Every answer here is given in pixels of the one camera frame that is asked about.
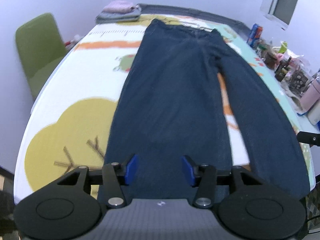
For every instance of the window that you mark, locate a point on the window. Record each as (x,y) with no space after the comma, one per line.
(282,0)

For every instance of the cartoon print play mat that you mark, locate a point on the cartoon print play mat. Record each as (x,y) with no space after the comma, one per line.
(75,120)

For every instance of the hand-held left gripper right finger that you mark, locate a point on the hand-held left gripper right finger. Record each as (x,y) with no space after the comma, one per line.
(189,171)

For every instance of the green chair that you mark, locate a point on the green chair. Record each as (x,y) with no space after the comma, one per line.
(37,50)

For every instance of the pink folded garment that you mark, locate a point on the pink folded garment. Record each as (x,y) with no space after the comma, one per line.
(118,6)

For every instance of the grey folded garment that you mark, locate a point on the grey folded garment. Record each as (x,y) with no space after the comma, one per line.
(117,17)

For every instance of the pink pig toy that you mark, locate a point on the pink pig toy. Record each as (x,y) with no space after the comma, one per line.
(279,57)

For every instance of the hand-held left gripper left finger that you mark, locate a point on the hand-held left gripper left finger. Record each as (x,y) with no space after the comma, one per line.
(131,168)

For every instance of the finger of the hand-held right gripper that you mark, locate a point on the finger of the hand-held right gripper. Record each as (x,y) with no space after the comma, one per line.
(310,138)

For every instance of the grey fabric fence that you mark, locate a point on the grey fabric fence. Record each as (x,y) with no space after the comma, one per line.
(187,10)

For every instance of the dark glass bottle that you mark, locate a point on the dark glass bottle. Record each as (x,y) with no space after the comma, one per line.
(282,71)

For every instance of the dark blue jeans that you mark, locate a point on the dark blue jeans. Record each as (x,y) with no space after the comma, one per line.
(170,92)

